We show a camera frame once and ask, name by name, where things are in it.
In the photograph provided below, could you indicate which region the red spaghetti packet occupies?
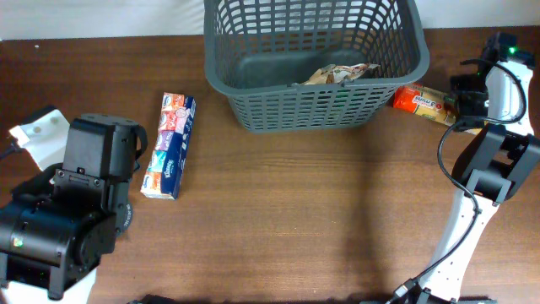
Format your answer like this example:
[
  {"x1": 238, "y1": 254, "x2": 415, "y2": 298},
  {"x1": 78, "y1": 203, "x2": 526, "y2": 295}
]
[{"x1": 392, "y1": 83, "x2": 456, "y2": 127}]

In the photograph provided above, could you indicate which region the Kleenex tissue multipack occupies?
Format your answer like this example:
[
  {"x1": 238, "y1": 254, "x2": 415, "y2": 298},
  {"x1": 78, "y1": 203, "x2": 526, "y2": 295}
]
[{"x1": 140, "y1": 93, "x2": 197, "y2": 200}]

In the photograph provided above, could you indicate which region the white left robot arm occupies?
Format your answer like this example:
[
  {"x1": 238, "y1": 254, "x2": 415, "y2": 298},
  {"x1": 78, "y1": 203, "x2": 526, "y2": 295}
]
[{"x1": 1, "y1": 107, "x2": 148, "y2": 303}]

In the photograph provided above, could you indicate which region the grey plastic lattice basket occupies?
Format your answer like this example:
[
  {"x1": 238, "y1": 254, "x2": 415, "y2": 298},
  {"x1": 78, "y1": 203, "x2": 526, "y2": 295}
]
[{"x1": 203, "y1": 0, "x2": 429, "y2": 133}]

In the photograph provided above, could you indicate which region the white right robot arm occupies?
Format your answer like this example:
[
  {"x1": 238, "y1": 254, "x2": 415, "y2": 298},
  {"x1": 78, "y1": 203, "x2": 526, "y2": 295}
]
[{"x1": 390, "y1": 32, "x2": 539, "y2": 303}]

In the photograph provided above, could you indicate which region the beige brown snack pouch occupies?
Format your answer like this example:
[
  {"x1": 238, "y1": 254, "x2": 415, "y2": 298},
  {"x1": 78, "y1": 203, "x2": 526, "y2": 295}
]
[{"x1": 303, "y1": 63, "x2": 379, "y2": 85}]

